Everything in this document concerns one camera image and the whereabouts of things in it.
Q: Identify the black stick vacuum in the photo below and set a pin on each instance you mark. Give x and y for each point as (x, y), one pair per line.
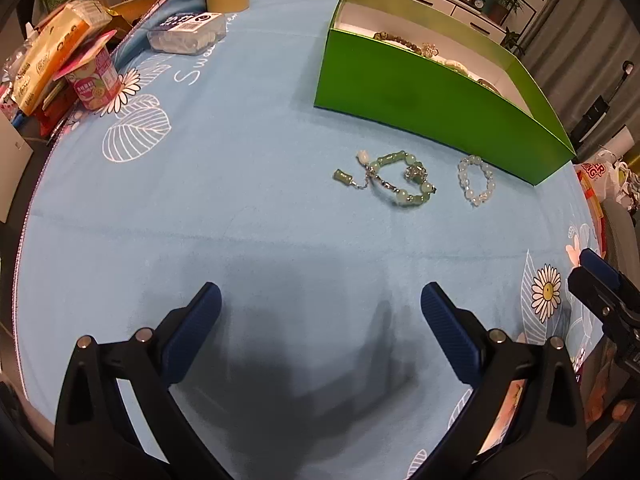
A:
(595, 115)

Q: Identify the pink yogurt cup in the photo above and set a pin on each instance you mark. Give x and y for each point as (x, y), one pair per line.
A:
(95, 85)

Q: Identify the clear plastic box black label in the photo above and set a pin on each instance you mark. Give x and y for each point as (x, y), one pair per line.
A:
(185, 40)

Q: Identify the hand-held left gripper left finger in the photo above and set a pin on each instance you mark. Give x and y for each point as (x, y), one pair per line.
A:
(192, 330)

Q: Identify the green cardboard box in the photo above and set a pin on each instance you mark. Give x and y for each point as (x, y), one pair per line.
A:
(425, 95)

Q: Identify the small potted plant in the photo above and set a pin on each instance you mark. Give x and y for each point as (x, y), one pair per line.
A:
(514, 42)

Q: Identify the gold flower hair clip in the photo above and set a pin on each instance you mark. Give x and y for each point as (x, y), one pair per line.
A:
(430, 50)

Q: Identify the orange snack packet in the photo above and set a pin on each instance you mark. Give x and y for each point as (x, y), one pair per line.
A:
(50, 55)

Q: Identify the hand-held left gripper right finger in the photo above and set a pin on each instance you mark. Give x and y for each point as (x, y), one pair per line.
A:
(450, 330)

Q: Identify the red yellow packet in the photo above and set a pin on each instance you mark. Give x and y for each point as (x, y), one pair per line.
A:
(589, 192)

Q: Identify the blue floral tablecloth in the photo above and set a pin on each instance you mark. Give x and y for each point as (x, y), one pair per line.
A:
(250, 185)

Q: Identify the white printed plastic bag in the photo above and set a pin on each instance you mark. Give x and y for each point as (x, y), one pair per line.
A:
(605, 170)

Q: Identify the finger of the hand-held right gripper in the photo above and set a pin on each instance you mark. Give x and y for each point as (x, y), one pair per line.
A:
(587, 290)
(600, 267)

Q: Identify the white box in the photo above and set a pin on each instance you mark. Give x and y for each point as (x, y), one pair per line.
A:
(12, 170)

